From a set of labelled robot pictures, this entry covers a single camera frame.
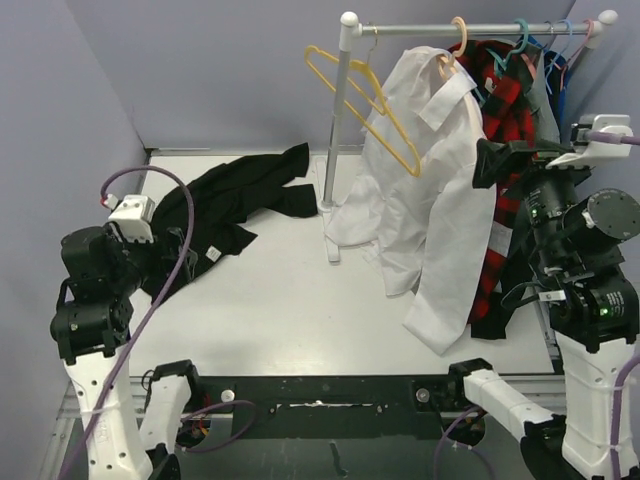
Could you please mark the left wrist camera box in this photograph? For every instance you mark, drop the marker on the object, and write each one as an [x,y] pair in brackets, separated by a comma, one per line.
[132,215]

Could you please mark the grey garment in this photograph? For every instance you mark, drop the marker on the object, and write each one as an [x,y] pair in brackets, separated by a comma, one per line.
[545,124]

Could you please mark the blue garment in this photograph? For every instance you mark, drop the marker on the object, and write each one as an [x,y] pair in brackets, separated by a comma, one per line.
[552,77]

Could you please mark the red black plaid shirt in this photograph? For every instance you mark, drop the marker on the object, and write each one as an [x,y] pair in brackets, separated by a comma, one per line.
[506,114]

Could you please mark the teal hanger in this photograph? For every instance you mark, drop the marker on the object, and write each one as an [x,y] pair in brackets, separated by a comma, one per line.
[507,55]

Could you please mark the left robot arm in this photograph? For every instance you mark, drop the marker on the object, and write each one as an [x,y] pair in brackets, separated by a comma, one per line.
[91,328]

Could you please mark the pink hanger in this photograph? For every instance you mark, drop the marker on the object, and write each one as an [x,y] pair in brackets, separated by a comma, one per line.
[571,60]

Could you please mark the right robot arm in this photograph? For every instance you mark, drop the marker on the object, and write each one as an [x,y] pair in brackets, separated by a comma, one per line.
[593,310]

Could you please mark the metal clothes rack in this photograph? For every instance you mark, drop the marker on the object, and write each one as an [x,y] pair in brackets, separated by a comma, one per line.
[334,70]

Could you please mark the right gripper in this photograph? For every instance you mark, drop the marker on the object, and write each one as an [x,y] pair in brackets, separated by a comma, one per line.
[490,155]

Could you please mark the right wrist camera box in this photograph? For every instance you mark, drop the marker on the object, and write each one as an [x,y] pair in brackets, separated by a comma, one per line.
[597,140]

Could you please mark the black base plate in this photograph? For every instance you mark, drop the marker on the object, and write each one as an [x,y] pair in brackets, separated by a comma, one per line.
[322,407]

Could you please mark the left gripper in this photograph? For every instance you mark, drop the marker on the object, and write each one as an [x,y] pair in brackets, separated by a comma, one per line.
[164,264]

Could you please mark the white shirt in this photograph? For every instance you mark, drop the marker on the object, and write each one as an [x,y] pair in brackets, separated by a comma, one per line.
[414,199]

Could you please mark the black hanging garment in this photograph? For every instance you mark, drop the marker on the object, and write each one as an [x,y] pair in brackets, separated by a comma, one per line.
[508,270]

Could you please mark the blue hanger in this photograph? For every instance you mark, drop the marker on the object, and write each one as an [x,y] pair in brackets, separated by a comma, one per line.
[560,50]

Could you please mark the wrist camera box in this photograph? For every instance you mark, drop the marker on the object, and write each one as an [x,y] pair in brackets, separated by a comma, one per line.
[597,140]
[132,215]

